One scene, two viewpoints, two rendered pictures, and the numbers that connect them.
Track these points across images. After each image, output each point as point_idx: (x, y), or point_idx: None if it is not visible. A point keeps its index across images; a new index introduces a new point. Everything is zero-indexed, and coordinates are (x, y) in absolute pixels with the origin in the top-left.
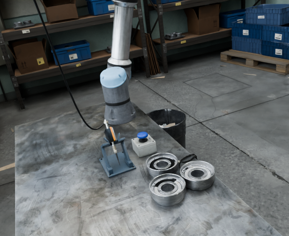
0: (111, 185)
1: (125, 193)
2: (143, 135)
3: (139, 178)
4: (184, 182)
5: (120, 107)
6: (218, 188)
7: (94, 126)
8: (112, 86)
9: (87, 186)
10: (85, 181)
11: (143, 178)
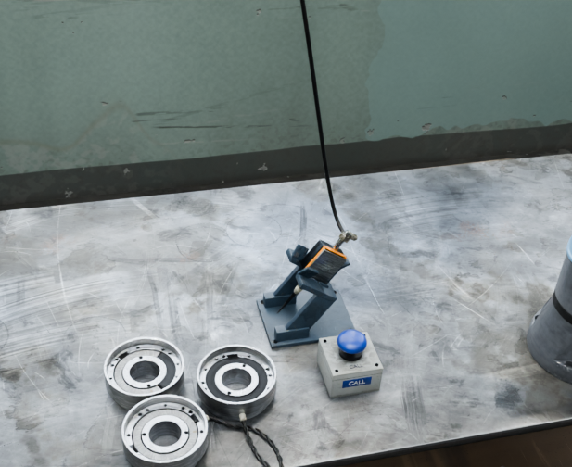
0: (227, 305)
1: (189, 322)
2: (341, 337)
3: None
4: (132, 393)
5: (552, 313)
6: None
7: (527, 290)
8: (569, 247)
9: (244, 271)
10: (261, 269)
11: None
